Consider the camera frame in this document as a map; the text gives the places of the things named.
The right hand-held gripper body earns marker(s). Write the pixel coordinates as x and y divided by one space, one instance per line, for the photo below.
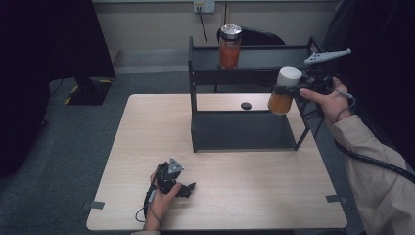
318 80

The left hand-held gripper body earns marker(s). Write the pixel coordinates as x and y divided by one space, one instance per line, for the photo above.
166 181

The white-lidded orange jar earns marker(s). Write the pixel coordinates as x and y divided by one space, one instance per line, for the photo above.
282 101

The black metal shelf rack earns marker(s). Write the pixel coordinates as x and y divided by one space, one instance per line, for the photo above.
243 130

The silver-lidded glass jar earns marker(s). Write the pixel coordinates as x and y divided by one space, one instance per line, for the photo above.
229 52

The person's left hand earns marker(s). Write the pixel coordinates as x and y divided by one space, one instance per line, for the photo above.
160 205

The person's right hand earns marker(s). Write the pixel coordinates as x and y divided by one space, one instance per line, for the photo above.
332 104

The black tripod legs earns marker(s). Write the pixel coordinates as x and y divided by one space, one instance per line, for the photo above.
314 114

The black round table grommet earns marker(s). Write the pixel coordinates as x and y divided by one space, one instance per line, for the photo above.
246 105

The black chair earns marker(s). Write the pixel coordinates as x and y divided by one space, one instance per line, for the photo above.
261 37

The grey tape piece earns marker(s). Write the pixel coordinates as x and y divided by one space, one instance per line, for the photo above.
97 205
336 198

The dark curtain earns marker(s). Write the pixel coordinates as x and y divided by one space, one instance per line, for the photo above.
39 65
381 39

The black stand base yellow tape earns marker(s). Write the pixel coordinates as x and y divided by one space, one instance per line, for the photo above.
86 93

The beige wall conduit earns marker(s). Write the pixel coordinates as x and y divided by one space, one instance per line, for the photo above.
225 13

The white wall socket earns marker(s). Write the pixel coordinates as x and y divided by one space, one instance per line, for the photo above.
204 6

